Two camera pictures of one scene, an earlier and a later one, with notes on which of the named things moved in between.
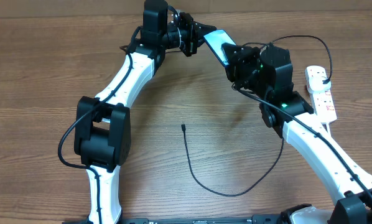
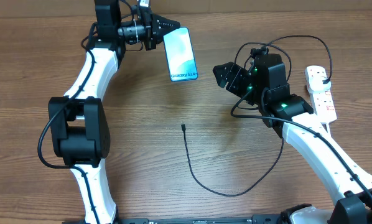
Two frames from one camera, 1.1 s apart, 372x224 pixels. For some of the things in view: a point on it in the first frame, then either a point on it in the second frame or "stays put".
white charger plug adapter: [314, 77] stays put
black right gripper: [237, 63] to [231, 72]
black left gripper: [195, 30] to [152, 23]
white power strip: [324, 106] stays put
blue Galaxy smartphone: [216, 38] to [179, 50]
